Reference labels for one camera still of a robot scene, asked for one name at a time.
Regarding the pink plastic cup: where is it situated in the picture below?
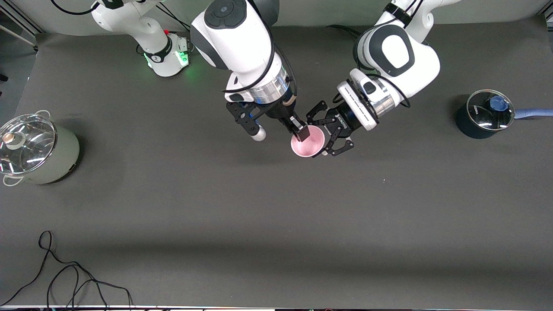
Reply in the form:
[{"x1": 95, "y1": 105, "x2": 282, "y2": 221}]
[{"x1": 290, "y1": 125, "x2": 326, "y2": 159}]

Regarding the dark grey table cover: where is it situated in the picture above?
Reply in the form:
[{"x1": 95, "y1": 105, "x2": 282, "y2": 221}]
[{"x1": 0, "y1": 17, "x2": 553, "y2": 308}]

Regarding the dark blue saucepan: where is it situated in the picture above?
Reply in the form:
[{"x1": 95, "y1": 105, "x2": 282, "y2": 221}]
[{"x1": 455, "y1": 89, "x2": 553, "y2": 140}]

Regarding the glass lid with blue knob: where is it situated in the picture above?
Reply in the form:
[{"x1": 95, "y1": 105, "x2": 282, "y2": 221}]
[{"x1": 467, "y1": 89, "x2": 516, "y2": 132}]

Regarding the pale green cooking pot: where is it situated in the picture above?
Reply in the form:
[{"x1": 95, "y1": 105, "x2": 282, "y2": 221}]
[{"x1": 0, "y1": 110, "x2": 81, "y2": 187}]

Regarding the large glass pot lid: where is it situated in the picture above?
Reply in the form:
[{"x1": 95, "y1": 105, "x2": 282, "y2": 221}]
[{"x1": 0, "y1": 113, "x2": 58, "y2": 176}]

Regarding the left arm base cable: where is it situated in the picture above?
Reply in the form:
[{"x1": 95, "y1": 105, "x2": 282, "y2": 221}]
[{"x1": 326, "y1": 24, "x2": 360, "y2": 38}]

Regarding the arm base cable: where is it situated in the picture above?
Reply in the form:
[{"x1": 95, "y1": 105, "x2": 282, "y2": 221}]
[
  {"x1": 155, "y1": 3, "x2": 196, "y2": 53},
  {"x1": 326, "y1": 24, "x2": 360, "y2": 38}
]

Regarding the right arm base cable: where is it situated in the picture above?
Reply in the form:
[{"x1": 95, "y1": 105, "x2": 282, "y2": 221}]
[{"x1": 155, "y1": 3, "x2": 196, "y2": 53}]

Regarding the thin loose black cable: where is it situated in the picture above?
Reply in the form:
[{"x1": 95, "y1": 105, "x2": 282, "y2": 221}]
[{"x1": 0, "y1": 230, "x2": 133, "y2": 308}]

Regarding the metal frame rail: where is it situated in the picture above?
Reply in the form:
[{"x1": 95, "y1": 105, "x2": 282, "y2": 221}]
[{"x1": 0, "y1": 8, "x2": 44, "y2": 51}]

